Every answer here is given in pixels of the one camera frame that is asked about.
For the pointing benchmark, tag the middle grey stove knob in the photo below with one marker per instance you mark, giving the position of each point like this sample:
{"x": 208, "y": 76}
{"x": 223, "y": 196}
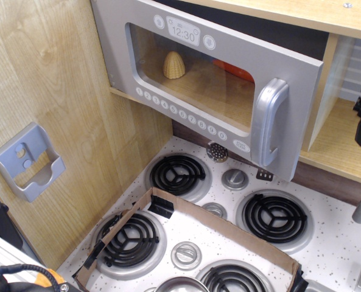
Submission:
{"x": 216, "y": 209}

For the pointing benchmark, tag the round perforated metal skimmer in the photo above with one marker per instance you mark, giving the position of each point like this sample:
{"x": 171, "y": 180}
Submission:
{"x": 216, "y": 152}

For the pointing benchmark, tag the front left black burner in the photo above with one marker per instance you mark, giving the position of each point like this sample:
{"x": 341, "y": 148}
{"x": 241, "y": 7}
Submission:
{"x": 134, "y": 244}

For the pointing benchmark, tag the back grey stove knob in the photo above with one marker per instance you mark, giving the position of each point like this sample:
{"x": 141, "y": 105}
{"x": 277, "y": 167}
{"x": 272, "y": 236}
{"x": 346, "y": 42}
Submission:
{"x": 235, "y": 179}

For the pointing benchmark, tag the silver metal bowl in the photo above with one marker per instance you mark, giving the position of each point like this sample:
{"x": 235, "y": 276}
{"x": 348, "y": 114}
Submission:
{"x": 181, "y": 284}

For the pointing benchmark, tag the black equipment at left edge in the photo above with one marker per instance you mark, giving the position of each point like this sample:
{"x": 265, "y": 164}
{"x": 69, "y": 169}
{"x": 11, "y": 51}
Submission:
{"x": 8, "y": 231}

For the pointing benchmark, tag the black burner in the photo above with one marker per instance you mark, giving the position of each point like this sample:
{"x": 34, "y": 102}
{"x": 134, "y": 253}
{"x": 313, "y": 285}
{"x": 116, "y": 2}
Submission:
{"x": 274, "y": 219}
{"x": 177, "y": 174}
{"x": 134, "y": 244}
{"x": 231, "y": 277}

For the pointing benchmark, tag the wooden shelf cabinet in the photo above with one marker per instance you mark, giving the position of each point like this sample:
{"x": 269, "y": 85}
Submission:
{"x": 326, "y": 31}

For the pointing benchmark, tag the back right black burner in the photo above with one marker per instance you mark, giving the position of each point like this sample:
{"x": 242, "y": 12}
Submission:
{"x": 274, "y": 219}

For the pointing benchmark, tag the grey toy microwave door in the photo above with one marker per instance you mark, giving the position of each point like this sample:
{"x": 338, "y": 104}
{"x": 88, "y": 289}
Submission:
{"x": 136, "y": 37}

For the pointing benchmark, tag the orange yellow object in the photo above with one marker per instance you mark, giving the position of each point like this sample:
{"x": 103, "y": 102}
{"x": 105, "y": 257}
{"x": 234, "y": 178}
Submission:
{"x": 44, "y": 281}

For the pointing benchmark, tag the front grey stove knob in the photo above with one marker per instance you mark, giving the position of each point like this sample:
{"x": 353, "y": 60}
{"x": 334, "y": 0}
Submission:
{"x": 186, "y": 256}

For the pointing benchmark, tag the front right black burner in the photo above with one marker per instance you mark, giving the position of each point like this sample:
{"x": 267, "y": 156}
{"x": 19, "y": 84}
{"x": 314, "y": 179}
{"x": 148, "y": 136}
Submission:
{"x": 231, "y": 277}

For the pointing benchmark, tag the yellow toy corn cob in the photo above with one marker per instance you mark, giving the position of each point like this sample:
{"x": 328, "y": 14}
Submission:
{"x": 173, "y": 67}

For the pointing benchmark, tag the back left black burner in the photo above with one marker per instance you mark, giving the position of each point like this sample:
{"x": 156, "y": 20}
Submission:
{"x": 177, "y": 174}

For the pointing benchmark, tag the grey stove knob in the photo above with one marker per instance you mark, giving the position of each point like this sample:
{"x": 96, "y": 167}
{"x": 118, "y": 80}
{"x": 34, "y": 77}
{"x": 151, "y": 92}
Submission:
{"x": 235, "y": 179}
{"x": 216, "y": 209}
{"x": 186, "y": 256}

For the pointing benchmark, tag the small slotted metal spatula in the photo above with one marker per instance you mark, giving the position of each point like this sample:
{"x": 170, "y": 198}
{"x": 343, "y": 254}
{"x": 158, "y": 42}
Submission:
{"x": 264, "y": 175}

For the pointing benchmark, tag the silver microwave door handle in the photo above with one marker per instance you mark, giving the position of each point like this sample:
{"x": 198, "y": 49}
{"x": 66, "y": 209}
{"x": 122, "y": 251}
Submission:
{"x": 265, "y": 108}

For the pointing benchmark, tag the brown cardboard barrier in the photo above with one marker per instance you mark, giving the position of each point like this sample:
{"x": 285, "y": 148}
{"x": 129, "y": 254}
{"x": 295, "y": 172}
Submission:
{"x": 220, "y": 242}

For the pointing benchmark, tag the orange toy carrot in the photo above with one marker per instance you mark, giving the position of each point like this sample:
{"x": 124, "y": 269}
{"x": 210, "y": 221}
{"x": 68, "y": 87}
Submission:
{"x": 238, "y": 72}

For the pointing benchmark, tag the grey wall phone holder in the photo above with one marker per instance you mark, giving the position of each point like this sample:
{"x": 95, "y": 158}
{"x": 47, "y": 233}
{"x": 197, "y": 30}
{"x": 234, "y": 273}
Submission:
{"x": 21, "y": 152}

